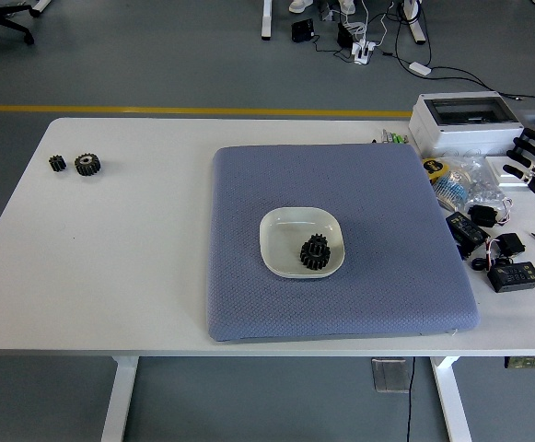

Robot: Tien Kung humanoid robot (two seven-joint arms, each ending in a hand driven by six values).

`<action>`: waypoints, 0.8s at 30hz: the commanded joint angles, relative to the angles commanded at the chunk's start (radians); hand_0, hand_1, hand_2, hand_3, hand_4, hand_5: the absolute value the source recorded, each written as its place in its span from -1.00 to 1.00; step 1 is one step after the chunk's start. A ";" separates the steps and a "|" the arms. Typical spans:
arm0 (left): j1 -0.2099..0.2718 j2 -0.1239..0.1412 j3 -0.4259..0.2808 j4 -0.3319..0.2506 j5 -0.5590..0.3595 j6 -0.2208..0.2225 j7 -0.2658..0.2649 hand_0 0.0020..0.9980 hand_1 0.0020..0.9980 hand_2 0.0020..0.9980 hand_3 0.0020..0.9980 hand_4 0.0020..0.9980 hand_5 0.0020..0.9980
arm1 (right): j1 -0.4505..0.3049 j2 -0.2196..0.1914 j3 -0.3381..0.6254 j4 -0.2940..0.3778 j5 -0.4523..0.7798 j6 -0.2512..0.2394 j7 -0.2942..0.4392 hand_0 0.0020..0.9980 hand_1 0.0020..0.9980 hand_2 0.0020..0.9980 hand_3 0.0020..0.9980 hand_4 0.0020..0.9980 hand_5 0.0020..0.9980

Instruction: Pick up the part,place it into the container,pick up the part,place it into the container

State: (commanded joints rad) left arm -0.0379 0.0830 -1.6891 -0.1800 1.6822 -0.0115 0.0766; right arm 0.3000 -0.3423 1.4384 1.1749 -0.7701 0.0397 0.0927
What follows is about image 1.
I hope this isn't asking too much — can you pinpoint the red white wire bundle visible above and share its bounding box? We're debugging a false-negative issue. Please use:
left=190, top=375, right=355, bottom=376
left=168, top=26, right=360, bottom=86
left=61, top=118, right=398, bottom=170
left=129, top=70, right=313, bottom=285
left=471, top=238, right=507, bottom=273

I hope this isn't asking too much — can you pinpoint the black digital display module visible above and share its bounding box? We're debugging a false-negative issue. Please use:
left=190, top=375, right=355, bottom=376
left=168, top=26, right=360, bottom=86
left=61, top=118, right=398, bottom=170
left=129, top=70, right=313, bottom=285
left=486, top=261, right=535, bottom=294

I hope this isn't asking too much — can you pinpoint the white desk leg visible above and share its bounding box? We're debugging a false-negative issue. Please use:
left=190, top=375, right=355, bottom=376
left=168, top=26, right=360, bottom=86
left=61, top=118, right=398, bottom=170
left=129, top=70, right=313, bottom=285
left=402, top=0, right=429, bottom=45
left=261, top=0, right=275, bottom=41

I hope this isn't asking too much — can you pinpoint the black charger brick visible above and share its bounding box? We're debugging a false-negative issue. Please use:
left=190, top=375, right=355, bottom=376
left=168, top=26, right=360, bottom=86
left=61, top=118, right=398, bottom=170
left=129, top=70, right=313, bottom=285
left=336, top=21, right=355, bottom=48

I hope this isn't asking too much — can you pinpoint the white charging cable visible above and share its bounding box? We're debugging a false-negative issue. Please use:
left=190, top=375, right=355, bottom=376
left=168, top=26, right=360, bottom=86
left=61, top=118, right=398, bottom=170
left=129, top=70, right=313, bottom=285
left=340, top=0, right=390, bottom=48

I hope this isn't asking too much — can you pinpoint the blue-grey padded mat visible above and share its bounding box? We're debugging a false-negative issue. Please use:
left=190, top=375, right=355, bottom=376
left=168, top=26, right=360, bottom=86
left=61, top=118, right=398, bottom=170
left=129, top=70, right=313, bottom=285
left=205, top=143, right=482, bottom=343

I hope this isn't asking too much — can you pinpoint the white power strip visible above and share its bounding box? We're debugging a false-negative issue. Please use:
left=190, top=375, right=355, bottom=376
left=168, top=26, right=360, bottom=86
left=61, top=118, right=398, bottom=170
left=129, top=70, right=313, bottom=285
left=352, top=40, right=378, bottom=65

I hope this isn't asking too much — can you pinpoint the grey metal bracket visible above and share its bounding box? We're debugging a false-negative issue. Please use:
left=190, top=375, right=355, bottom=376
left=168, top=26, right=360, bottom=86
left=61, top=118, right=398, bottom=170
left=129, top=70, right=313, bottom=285
left=370, top=357, right=411, bottom=393

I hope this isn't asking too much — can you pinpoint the white electrical enclosure box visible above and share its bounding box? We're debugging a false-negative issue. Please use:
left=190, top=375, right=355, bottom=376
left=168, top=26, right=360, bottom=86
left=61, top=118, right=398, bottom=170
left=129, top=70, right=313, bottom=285
left=408, top=91, right=526, bottom=157

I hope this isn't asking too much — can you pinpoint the small black servo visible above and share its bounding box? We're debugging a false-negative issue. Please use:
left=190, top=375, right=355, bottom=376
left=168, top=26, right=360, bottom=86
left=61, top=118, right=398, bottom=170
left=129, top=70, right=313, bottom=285
left=467, top=204, right=498, bottom=227

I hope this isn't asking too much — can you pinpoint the white square dish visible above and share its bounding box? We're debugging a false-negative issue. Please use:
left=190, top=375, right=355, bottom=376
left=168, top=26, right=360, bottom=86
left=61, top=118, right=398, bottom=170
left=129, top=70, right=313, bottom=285
left=259, top=205, right=346, bottom=280

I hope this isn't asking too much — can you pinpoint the white table leg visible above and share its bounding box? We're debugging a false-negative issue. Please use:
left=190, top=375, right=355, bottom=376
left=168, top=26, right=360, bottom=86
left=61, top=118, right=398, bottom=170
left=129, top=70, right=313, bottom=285
left=429, top=356, right=473, bottom=442
left=99, top=355, right=140, bottom=442

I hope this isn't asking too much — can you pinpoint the black rectangular controller module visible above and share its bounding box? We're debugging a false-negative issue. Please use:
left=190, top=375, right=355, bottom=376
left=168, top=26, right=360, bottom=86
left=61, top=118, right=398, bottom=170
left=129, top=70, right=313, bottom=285
left=446, top=210, right=492, bottom=259

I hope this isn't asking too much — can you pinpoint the thin black hanging cable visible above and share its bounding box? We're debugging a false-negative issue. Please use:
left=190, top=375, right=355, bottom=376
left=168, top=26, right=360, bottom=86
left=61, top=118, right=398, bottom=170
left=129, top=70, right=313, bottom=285
left=404, top=357, right=416, bottom=442

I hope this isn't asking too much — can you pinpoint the long black floor cable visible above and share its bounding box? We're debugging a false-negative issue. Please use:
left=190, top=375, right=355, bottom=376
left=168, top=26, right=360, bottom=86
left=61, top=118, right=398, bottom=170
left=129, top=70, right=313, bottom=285
left=395, top=0, right=535, bottom=105

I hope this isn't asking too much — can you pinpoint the green white connector strip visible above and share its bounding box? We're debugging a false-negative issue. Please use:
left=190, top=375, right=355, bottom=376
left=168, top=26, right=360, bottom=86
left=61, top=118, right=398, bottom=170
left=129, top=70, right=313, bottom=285
left=371, top=128, right=411, bottom=145

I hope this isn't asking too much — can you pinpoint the yellow black tape roll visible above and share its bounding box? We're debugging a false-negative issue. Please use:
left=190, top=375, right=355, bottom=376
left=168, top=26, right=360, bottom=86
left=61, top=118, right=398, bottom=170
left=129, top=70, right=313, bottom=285
left=421, top=157, right=451, bottom=183

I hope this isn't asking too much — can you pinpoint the large black gear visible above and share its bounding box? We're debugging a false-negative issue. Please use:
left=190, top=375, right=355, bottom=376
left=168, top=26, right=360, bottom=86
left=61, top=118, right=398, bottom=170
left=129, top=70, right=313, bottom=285
left=299, top=242, right=332, bottom=272
left=74, top=153, right=103, bottom=177

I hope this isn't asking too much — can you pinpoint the black office chair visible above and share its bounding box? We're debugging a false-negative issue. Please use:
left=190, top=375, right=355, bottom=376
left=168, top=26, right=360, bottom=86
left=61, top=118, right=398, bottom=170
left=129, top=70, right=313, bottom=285
left=0, top=0, right=36, bottom=61

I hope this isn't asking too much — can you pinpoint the clear bag of parts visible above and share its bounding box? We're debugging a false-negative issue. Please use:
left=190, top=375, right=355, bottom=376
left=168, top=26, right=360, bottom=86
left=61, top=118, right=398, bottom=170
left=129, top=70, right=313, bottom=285
left=432, top=155, right=513, bottom=217

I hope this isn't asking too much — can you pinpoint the white flat box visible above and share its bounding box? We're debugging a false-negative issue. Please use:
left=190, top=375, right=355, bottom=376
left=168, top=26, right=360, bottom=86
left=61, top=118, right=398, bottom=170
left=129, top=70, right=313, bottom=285
left=484, top=155, right=533, bottom=188

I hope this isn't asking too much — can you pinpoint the black box on floor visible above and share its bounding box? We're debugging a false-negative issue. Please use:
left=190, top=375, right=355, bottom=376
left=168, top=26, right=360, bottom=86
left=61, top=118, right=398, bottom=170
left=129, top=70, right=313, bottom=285
left=291, top=18, right=317, bottom=43

